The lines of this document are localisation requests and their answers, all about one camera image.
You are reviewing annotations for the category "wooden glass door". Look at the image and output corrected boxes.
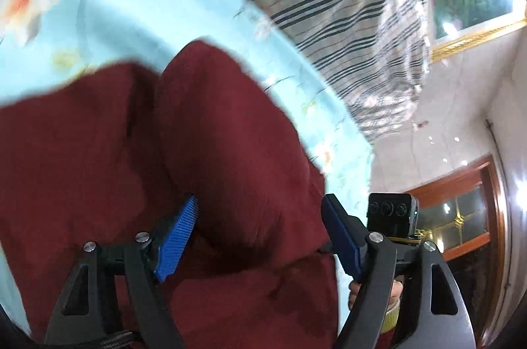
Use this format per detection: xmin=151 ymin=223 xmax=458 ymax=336
xmin=405 ymin=153 xmax=511 ymax=349

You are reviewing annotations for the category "person's right hand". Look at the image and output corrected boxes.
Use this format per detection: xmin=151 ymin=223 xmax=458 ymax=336
xmin=347 ymin=280 xmax=403 ymax=312

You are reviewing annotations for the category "light blue floral bed sheet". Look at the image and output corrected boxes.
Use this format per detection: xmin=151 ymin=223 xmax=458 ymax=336
xmin=0 ymin=0 xmax=375 ymax=333

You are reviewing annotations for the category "dark red knit sweater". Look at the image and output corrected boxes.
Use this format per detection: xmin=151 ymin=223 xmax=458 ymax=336
xmin=0 ymin=40 xmax=340 ymax=349

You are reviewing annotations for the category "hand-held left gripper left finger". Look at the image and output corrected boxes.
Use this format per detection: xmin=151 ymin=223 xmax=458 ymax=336
xmin=43 ymin=196 xmax=200 ymax=349

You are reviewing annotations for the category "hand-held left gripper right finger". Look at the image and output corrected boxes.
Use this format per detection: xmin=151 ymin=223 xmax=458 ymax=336
xmin=321 ymin=194 xmax=472 ymax=349

